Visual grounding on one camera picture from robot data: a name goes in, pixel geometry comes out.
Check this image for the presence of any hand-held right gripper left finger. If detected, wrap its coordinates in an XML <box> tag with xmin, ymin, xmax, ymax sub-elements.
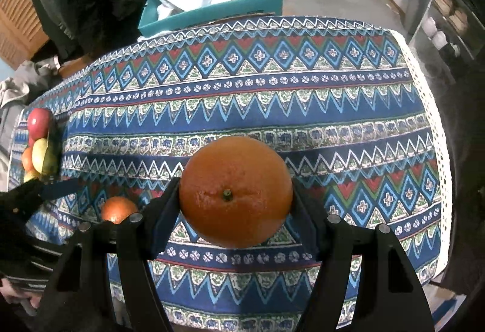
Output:
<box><xmin>38</xmin><ymin>177</ymin><xmax>183</xmax><ymax>332</ymax></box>

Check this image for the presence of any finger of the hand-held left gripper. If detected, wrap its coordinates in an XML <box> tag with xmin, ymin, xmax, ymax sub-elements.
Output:
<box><xmin>38</xmin><ymin>180</ymin><xmax>83</xmax><ymax>201</ymax></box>

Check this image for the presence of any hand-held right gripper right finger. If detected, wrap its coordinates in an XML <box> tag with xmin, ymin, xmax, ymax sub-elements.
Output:
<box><xmin>290</xmin><ymin>181</ymin><xmax>434</xmax><ymax>332</ymax></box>

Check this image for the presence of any round glass plate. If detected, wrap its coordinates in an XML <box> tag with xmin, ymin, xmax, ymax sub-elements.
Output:
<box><xmin>21</xmin><ymin>107</ymin><xmax>65</xmax><ymax>185</ymax></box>

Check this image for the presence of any red apple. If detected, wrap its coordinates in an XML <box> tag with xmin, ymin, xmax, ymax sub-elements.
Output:
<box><xmin>27</xmin><ymin>108</ymin><xmax>53</xmax><ymax>139</ymax></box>

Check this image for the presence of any person's left hand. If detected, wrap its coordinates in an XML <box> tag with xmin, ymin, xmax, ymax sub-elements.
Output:
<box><xmin>0</xmin><ymin>277</ymin><xmax>40</xmax><ymax>318</ymax></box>

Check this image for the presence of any small orange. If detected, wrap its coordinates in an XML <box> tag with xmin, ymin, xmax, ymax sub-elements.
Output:
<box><xmin>22</xmin><ymin>146</ymin><xmax>35</xmax><ymax>173</ymax></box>

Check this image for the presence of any light grey sweatshirt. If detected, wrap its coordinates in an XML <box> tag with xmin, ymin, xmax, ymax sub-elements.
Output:
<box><xmin>0</xmin><ymin>76</ymin><xmax>35</xmax><ymax>181</ymax></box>

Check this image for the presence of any grey cloth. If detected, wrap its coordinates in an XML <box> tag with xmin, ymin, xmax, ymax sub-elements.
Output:
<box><xmin>15</xmin><ymin>57</ymin><xmax>62</xmax><ymax>90</ymax></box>

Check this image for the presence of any small cardboard box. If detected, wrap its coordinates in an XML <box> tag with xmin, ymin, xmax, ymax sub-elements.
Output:
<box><xmin>60</xmin><ymin>55</ymin><xmax>92</xmax><ymax>77</ymax></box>

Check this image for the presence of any blue patterned tablecloth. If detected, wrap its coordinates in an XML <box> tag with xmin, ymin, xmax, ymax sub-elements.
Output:
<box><xmin>8</xmin><ymin>16</ymin><xmax>453</xmax><ymax>332</ymax></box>

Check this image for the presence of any wooden louvered door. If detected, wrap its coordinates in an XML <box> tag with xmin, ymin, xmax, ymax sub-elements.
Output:
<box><xmin>0</xmin><ymin>0</ymin><xmax>50</xmax><ymax>70</ymax></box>

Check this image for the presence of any white cup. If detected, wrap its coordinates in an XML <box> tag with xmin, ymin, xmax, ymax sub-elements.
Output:
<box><xmin>432</xmin><ymin>31</ymin><xmax>449</xmax><ymax>51</ymax></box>
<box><xmin>422</xmin><ymin>17</ymin><xmax>439</xmax><ymax>36</ymax></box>

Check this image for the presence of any white shelf unit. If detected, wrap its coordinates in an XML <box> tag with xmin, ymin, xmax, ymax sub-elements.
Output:
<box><xmin>407</xmin><ymin>0</ymin><xmax>485</xmax><ymax>90</ymax></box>

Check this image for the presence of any woven brown bowl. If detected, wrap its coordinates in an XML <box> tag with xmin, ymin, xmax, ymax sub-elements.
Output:
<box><xmin>435</xmin><ymin>0</ymin><xmax>456</xmax><ymax>16</ymax></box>
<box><xmin>450</xmin><ymin>9</ymin><xmax>470</xmax><ymax>33</ymax></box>

